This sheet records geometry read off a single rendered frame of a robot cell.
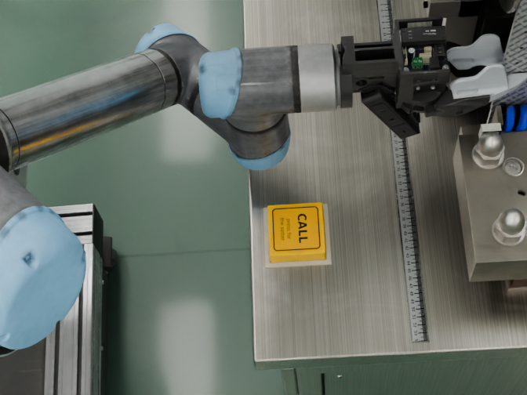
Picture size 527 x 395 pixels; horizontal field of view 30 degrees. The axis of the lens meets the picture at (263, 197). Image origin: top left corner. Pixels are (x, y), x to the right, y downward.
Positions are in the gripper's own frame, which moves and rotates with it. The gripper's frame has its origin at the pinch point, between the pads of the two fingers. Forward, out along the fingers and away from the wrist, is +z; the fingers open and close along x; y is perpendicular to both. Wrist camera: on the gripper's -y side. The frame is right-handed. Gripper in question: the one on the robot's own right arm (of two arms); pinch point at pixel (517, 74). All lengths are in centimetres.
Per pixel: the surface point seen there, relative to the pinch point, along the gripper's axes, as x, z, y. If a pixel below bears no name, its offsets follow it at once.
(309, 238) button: -11.4, -24.3, -16.5
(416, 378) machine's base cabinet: -25.5, -11.6, -31.5
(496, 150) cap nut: -8.1, -3.1, -2.3
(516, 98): -0.2, 0.6, -4.7
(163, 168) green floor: 48, -58, -109
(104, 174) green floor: 48, -72, -109
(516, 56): -0.3, -0.9, 4.3
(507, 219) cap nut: -16.7, -3.2, -1.7
